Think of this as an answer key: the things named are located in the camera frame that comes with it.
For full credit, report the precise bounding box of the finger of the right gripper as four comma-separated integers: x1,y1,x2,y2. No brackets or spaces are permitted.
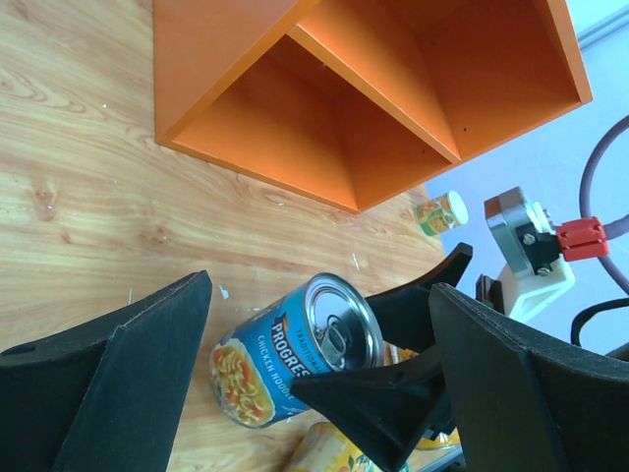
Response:
290,357,447,471
367,243,473,353

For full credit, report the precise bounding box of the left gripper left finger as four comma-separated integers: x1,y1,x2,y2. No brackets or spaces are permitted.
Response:
1,271,212,471

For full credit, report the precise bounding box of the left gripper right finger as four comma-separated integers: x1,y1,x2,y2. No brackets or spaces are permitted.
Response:
429,283,628,471

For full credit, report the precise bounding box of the blue soup can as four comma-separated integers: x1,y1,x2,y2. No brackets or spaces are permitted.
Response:
209,272,384,428

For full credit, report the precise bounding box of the white lid yellow jar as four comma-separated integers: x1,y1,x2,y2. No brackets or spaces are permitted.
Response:
415,191,469,237

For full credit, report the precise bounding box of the tall yellow purple can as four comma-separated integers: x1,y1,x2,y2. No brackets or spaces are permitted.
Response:
385,342,460,450

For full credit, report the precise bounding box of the orange noodle cup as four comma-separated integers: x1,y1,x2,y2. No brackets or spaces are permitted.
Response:
284,422,380,472

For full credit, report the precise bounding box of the orange wooden shelf cabinet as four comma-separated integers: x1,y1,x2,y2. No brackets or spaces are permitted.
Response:
153,0,593,213

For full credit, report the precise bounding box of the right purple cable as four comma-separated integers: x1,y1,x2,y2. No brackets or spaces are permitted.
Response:
557,115,629,296

